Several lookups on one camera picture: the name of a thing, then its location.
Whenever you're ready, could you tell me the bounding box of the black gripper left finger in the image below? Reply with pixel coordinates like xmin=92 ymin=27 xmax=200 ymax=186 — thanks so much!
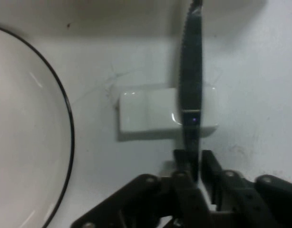
xmin=71 ymin=149 xmax=212 ymax=228

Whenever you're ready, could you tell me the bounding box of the silver table knife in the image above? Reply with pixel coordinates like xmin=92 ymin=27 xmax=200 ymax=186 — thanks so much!
xmin=177 ymin=0 xmax=204 ymax=184

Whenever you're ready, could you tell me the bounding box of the white bowl with black rim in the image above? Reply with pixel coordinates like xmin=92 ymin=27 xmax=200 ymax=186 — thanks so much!
xmin=0 ymin=24 xmax=76 ymax=228

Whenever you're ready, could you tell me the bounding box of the white ceramic cutlery rest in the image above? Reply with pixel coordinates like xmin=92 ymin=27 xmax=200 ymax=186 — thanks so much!
xmin=118 ymin=86 xmax=219 ymax=139

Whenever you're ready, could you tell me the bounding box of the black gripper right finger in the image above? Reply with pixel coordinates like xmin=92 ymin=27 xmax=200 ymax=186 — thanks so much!
xmin=201 ymin=149 xmax=292 ymax=228

